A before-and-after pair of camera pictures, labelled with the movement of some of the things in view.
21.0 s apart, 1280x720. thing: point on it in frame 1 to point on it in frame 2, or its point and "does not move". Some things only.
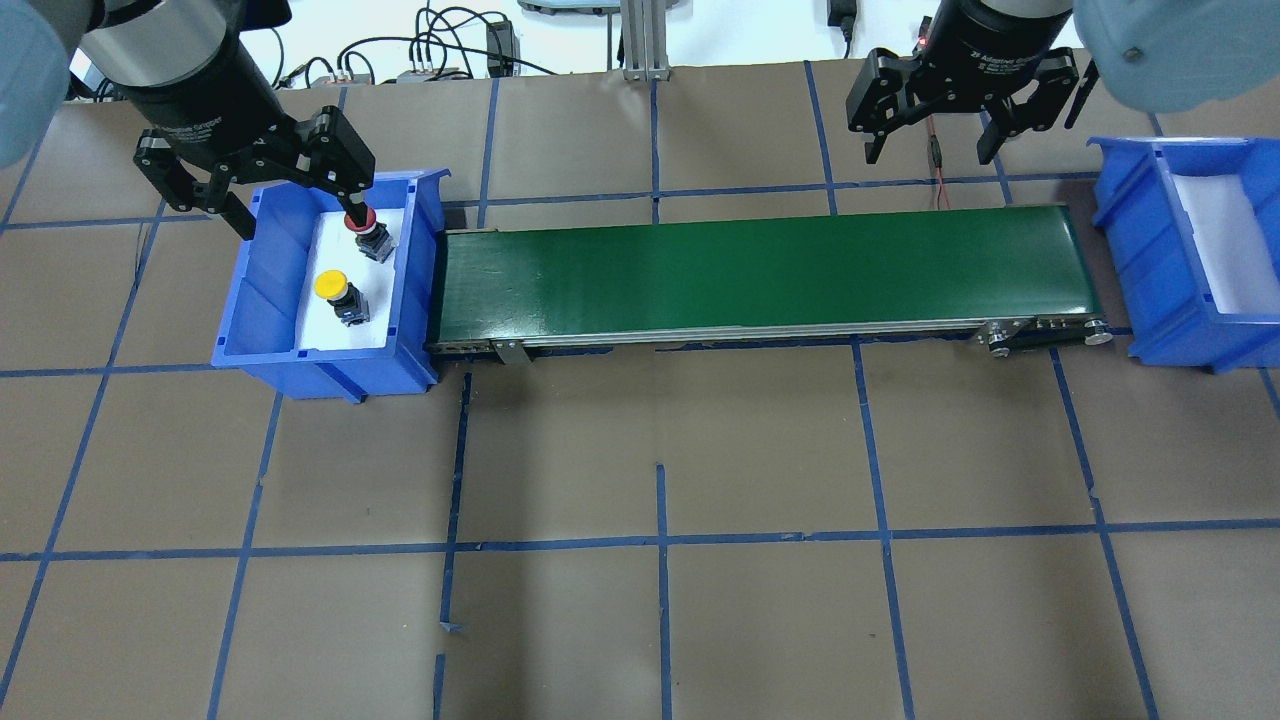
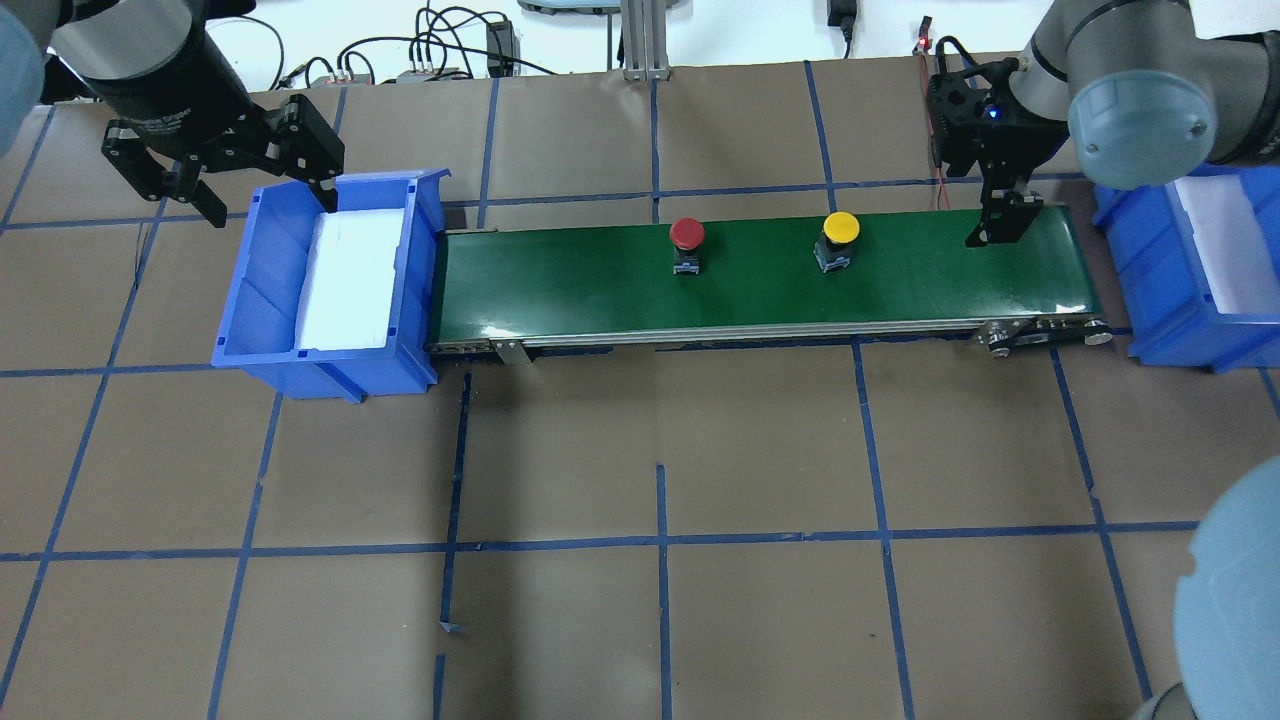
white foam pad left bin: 334,248 does not move
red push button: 372,239 to 686,236
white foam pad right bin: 1232,247 does not move
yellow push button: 349,304 to 833,250
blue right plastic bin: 1169,317 does not move
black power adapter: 502,39 does not move
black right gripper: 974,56 to 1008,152
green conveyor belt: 1001,277 does not move
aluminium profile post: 645,40 does not move
